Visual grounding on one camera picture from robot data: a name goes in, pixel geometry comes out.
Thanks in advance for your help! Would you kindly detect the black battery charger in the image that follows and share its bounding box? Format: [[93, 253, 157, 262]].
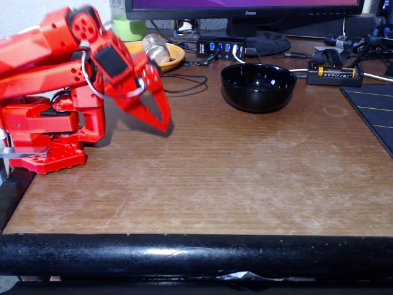
[[306, 60, 365, 88]]

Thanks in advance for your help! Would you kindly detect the black mat with yellow lines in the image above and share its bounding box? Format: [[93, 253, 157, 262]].
[[340, 83, 393, 158]]

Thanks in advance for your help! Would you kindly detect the black strap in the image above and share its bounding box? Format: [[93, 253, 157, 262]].
[[310, 48, 345, 68]]

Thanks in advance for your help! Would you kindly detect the black USB hub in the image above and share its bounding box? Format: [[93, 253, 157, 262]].
[[196, 34, 247, 61]]

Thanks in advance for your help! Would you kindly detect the green bottle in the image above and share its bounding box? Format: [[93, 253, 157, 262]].
[[109, 0, 147, 42]]

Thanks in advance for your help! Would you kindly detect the yellow plate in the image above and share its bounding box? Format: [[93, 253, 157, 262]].
[[123, 40, 186, 74]]

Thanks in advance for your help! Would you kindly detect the black flashlight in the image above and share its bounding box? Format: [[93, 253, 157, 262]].
[[324, 34, 370, 50]]

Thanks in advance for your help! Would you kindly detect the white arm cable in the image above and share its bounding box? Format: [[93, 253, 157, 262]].
[[79, 48, 146, 100]]

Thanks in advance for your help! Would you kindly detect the black audio plug cable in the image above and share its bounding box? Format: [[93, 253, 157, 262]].
[[271, 51, 313, 60]]

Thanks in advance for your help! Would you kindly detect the black glossy bowl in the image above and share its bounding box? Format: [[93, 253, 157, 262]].
[[220, 62, 298, 114]]

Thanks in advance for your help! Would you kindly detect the black computer monitor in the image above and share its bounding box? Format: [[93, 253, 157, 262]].
[[125, 0, 366, 57]]

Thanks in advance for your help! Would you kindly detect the thin black cable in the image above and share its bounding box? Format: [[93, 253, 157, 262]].
[[159, 73, 209, 94]]

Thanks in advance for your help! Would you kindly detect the black padded table edge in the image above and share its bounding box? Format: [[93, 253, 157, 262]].
[[0, 232, 393, 278]]

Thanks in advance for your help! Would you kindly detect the yellow and black battery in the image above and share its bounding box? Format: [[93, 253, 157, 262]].
[[317, 66, 357, 78]]

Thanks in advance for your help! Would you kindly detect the clear glass jar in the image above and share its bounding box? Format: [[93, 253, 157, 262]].
[[141, 33, 171, 65]]

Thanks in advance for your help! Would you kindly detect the metal clamp bar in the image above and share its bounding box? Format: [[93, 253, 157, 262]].
[[0, 146, 50, 160]]

